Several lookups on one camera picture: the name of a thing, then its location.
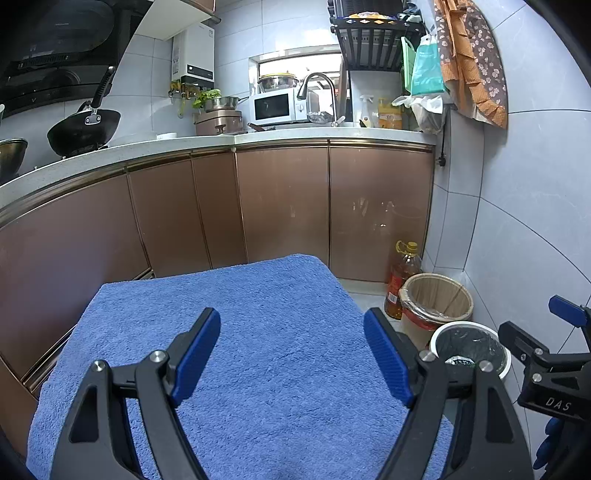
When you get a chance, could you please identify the black range hood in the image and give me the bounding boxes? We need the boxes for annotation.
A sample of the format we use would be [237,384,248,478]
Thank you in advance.
[0,0,153,118]

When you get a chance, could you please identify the white plastic bag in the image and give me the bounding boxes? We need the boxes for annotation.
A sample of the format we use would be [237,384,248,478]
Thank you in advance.
[392,95,447,134]

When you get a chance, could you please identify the steel wok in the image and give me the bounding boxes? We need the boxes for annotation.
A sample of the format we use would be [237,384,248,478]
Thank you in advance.
[0,137,28,184]

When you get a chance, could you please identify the light green bag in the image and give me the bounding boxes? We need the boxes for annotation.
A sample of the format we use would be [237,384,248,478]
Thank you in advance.
[401,37,416,93]

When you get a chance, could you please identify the steel pot with lid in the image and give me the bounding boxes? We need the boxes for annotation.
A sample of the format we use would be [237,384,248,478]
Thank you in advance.
[257,73,300,92]

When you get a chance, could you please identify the green vegetables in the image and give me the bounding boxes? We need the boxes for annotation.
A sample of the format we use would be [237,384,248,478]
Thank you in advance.
[192,89,222,110]

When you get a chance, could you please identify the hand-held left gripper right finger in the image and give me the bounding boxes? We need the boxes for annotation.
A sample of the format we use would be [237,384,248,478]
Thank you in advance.
[364,307,536,480]

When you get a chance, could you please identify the black dish rack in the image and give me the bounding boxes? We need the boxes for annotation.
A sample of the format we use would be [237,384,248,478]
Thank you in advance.
[329,0,428,71]

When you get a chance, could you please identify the steel faucet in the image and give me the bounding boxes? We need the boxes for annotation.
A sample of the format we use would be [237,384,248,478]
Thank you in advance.
[297,72,345,128]

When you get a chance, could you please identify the copper-coloured cooker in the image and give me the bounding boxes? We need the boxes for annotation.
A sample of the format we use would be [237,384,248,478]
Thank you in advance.
[194,110,243,136]

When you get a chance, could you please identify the steel saucepan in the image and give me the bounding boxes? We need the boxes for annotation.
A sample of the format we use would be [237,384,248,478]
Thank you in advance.
[204,96,250,112]

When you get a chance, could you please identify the blue towel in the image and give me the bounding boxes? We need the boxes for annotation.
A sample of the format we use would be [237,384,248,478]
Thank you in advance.
[27,253,455,480]

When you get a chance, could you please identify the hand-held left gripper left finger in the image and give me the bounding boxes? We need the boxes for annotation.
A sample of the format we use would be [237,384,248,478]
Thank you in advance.
[53,307,221,480]

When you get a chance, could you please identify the cooking oil bottle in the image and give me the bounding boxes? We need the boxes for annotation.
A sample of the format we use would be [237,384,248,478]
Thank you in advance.
[384,241,423,320]

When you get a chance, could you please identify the person's right hand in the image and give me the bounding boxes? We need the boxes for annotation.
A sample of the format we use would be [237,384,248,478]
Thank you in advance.
[533,415,571,470]

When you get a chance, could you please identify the teal bag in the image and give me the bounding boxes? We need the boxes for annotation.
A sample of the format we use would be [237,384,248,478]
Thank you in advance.
[410,34,448,97]

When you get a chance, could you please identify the white trash bin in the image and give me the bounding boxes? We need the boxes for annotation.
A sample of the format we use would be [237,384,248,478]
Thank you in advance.
[430,322,512,382]

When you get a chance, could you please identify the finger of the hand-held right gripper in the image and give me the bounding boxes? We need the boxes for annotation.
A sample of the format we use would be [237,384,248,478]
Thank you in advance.
[549,295,591,329]
[498,320,591,376]

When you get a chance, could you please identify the beige trash bin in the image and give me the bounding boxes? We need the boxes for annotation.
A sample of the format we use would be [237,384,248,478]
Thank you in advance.
[398,273,475,349]

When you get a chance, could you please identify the white microwave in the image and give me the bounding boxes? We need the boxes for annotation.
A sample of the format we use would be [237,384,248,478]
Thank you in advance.
[249,88,310,126]

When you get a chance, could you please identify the wall cabinet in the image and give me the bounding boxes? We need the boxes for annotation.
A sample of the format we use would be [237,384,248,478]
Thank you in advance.
[134,0,222,42]

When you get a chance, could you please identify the white water heater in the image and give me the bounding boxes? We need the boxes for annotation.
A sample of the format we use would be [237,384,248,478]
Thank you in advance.
[172,25,216,89]

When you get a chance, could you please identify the yellow detergent bottle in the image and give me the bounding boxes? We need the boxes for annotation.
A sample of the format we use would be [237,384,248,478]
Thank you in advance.
[378,98,403,129]

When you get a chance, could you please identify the orange floral apron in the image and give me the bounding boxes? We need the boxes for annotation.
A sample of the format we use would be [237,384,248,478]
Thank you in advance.
[434,0,509,130]

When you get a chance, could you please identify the black wok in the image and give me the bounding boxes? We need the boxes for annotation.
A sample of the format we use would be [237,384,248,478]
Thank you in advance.
[47,66,122,158]

